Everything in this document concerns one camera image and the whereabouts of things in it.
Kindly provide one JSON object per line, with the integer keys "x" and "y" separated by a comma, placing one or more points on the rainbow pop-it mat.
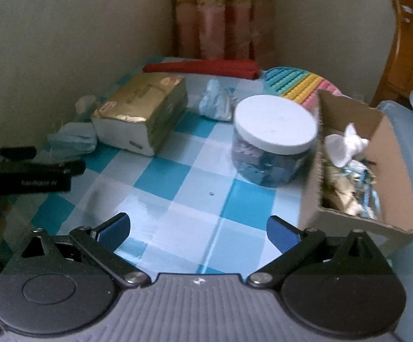
{"x": 297, "y": 85}

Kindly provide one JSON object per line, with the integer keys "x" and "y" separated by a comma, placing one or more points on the blue face mask stack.
{"x": 73, "y": 140}

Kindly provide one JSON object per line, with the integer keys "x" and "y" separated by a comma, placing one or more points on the grey plush ball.
{"x": 86, "y": 104}

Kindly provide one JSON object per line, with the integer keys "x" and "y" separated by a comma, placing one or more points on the wooden headboard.
{"x": 396, "y": 82}

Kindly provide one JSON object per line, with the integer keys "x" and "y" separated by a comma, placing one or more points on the pink gold-banded curtain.
{"x": 226, "y": 29}

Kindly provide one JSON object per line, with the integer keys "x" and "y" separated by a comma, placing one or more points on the floral patterned pouch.
{"x": 366, "y": 194}

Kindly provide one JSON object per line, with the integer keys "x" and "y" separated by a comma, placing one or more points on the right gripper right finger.
{"x": 298, "y": 248}

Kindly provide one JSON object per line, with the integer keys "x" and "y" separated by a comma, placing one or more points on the light blue cloth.
{"x": 217, "y": 103}

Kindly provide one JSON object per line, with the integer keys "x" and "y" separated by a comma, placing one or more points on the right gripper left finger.
{"x": 99, "y": 244}

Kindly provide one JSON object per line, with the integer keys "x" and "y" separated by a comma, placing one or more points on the beige knotted cloth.
{"x": 339, "y": 191}

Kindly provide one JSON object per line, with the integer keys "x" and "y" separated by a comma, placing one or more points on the white knotted cloth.
{"x": 341, "y": 149}

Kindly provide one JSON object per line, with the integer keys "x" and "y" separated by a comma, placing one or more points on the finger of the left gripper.
{"x": 23, "y": 176}
{"x": 18, "y": 153}

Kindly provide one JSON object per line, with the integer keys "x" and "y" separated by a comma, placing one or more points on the clear jar white lid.
{"x": 272, "y": 140}

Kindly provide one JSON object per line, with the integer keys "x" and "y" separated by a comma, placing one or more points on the blue checkered tablecloth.
{"x": 205, "y": 218}

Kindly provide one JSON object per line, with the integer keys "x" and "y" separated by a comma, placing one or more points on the cardboard box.
{"x": 394, "y": 229}

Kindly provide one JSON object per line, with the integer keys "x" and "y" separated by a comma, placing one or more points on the red folded fan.
{"x": 241, "y": 69}

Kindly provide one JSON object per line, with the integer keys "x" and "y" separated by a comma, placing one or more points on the gold tissue pack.
{"x": 140, "y": 115}

